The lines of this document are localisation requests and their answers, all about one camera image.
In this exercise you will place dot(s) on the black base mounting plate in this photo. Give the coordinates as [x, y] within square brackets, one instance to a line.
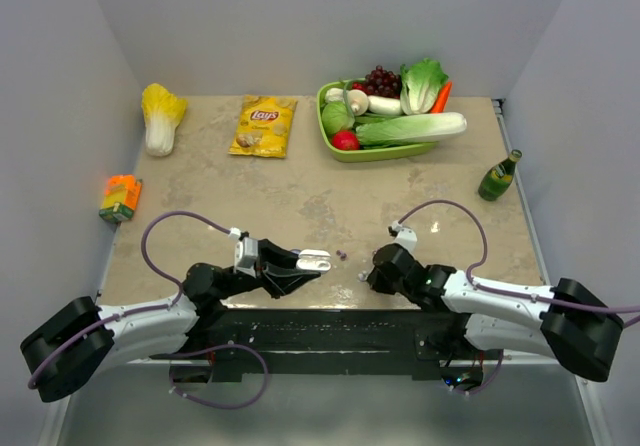
[424, 346]

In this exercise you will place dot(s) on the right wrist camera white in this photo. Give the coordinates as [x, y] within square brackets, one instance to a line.
[403, 236]

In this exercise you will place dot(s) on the green lettuce head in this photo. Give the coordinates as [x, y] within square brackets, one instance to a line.
[420, 86]

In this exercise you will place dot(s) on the orange juice carton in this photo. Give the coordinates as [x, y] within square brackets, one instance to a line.
[120, 199]

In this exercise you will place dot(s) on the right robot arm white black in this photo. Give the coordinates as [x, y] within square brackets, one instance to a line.
[565, 322]

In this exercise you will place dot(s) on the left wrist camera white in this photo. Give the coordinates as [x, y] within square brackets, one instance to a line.
[246, 252]

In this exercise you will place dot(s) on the white earbud charging case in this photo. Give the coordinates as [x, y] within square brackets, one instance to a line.
[313, 260]

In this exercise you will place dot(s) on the green plastic basket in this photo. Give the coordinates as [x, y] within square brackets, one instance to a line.
[365, 155]

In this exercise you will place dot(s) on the white mushroom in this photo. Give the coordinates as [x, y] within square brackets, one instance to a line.
[357, 100]

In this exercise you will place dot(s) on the dark red grape bunch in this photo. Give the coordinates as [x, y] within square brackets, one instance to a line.
[382, 82]

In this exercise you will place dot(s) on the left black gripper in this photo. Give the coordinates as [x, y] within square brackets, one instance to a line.
[276, 270]

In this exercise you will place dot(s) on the yellow napa cabbage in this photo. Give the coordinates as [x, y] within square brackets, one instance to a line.
[163, 112]

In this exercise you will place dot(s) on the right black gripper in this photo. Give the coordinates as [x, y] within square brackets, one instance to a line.
[376, 282]

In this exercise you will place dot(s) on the round green cabbage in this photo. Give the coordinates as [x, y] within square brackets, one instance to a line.
[336, 118]

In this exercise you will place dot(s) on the yellow Lays chips bag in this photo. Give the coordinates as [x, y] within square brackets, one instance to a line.
[264, 126]

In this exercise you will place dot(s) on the long green white cabbage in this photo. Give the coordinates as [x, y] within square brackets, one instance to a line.
[410, 130]

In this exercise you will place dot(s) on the orange carrot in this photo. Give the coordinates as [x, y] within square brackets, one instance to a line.
[442, 98]

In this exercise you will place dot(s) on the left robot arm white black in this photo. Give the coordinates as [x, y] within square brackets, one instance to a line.
[84, 338]

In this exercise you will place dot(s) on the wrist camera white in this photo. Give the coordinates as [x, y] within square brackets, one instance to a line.
[403, 236]
[246, 252]

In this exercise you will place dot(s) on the green Perrier bottle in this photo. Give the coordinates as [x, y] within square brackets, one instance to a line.
[499, 178]

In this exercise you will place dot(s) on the white radish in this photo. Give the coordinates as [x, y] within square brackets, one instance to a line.
[385, 106]

